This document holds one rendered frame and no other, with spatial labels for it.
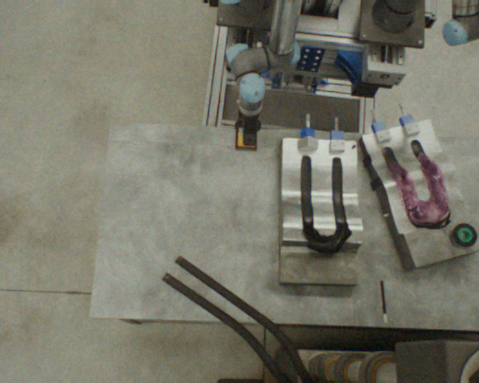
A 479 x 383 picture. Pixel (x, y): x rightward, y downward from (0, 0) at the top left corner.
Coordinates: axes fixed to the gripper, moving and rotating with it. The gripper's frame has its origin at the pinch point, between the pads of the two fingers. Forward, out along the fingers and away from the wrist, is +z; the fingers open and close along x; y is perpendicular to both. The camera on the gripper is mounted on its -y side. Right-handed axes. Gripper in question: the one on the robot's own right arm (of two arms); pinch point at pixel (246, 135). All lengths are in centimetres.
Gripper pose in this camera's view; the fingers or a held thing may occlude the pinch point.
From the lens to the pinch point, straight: 199.9
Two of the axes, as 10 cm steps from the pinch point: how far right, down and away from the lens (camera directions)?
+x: -10.0, -0.4, -0.3
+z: -0.4, 2.8, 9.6
